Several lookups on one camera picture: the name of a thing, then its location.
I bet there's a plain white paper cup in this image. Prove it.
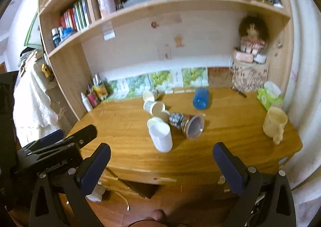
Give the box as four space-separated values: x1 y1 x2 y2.
147 117 164 129

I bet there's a white plastic cup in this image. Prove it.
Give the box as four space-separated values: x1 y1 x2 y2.
148 123 173 153

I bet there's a checkered paper cup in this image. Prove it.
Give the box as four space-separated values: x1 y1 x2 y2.
143 101 165 116

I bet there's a small beige paper cup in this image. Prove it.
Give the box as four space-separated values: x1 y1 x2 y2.
158 110 170 123

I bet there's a blue plastic cup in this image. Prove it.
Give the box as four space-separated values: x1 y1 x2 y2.
193 87 209 110

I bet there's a white lace cloth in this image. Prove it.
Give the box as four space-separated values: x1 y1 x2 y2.
13 60 59 147

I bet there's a white spray bottle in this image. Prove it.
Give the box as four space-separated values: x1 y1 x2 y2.
80 92 93 112

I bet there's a red pen holder can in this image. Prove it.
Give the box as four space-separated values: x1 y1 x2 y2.
86 83 100 108

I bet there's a yellow pen holder can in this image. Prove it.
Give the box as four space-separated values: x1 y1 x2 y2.
92 73 108 101

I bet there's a yellow toy on hook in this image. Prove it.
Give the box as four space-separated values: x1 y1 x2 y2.
41 64 52 79

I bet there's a cream ceramic mug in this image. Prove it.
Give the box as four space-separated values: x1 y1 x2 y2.
262 106 288 145

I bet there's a dark blue bottle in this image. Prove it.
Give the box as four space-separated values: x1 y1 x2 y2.
52 28 61 48

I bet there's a green framed picture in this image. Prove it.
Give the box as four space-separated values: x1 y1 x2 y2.
24 13 43 50

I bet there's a silver patterned goblet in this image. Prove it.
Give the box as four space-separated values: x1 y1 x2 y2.
169 112 205 140

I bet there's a wooden bookshelf hutch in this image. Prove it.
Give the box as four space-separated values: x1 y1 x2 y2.
39 0 293 119

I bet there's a green tissue pack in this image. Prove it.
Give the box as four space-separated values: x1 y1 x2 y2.
257 81 283 110

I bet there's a patterned fabric bag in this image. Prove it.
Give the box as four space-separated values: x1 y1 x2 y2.
232 61 268 93

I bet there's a pink box under doll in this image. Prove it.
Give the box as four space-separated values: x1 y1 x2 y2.
233 49 254 63

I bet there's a brown haired doll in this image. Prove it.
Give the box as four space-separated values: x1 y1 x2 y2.
238 16 269 56

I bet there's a paper cup near wall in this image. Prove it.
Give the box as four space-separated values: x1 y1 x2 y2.
142 89 160 102

